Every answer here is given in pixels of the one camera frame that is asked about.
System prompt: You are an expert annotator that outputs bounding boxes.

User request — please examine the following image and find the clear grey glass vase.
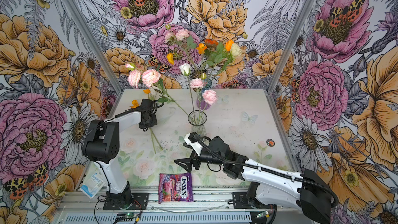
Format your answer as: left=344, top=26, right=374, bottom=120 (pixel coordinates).
left=188, top=110, right=207, bottom=136

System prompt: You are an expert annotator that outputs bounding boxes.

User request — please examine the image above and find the blue purple glass vase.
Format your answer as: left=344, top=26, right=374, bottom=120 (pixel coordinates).
left=197, top=79, right=212, bottom=111

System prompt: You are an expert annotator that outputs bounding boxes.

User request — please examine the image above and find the pink carnation flower stem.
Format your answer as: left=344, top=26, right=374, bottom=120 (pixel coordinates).
left=164, top=26, right=202, bottom=74

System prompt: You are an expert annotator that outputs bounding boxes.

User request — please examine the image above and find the yellow orange poppy stem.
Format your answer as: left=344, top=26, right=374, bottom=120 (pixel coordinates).
left=166, top=43, right=207, bottom=74

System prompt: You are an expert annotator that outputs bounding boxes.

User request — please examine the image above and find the orange gerbera flower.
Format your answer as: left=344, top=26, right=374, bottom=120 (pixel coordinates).
left=204, top=39, right=219, bottom=49

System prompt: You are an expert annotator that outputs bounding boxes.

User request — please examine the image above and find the yellow orange rose flower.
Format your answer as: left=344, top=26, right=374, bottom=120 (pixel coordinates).
left=210, top=40, right=235, bottom=76

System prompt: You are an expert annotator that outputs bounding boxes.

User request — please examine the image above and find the white rose flower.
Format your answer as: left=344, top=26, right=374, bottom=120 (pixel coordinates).
left=217, top=39, right=242, bottom=79

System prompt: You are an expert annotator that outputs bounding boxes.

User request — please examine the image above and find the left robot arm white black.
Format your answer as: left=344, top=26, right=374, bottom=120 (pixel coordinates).
left=81, top=99, right=164, bottom=210

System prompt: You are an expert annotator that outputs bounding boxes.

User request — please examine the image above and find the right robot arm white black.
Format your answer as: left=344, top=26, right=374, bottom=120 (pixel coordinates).
left=174, top=132, right=339, bottom=224

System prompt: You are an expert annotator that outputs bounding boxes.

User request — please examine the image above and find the orange poppy stem on table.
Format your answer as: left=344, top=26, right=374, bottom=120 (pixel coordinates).
left=130, top=89, right=163, bottom=153

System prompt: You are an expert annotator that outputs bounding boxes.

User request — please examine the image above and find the purple Fox's candy bag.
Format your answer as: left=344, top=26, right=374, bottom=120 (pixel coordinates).
left=158, top=173, right=194, bottom=204

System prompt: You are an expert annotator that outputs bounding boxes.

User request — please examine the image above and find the small round orange token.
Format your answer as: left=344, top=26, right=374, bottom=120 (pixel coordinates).
left=266, top=139, right=275, bottom=147

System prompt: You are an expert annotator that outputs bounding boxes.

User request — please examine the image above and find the white blue packet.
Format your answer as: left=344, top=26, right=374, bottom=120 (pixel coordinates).
left=79, top=170, right=106, bottom=199

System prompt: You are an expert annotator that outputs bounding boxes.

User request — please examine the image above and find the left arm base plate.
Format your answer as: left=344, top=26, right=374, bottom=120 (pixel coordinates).
left=103, top=192, right=149, bottom=211

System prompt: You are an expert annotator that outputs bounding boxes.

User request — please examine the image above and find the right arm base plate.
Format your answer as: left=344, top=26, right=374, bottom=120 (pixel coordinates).
left=232, top=191, right=275, bottom=209

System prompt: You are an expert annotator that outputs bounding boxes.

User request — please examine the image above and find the aluminium rail front frame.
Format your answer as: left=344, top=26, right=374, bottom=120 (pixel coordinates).
left=53, top=187, right=313, bottom=224

